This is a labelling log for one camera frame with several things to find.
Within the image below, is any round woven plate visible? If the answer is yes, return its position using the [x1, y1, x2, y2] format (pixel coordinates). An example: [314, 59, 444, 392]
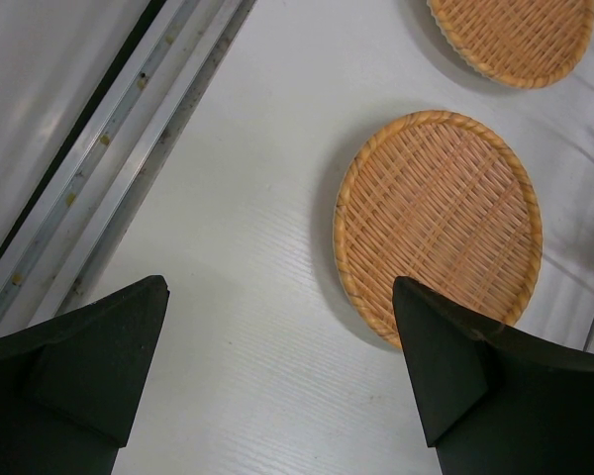
[333, 110, 543, 347]
[427, 0, 594, 89]

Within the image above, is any aluminium side rail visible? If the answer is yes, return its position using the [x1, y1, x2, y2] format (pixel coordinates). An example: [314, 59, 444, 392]
[0, 1, 252, 337]

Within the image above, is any near round woven plate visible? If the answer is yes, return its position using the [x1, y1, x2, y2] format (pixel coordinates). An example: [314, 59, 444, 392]
[333, 110, 543, 347]

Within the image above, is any far round woven plate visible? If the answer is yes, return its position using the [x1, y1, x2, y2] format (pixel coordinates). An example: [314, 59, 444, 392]
[427, 0, 594, 89]

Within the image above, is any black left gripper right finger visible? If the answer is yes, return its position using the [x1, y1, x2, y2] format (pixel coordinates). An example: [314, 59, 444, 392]
[392, 277, 594, 474]

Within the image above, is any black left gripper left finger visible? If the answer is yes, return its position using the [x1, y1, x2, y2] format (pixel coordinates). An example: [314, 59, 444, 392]
[0, 275, 169, 474]

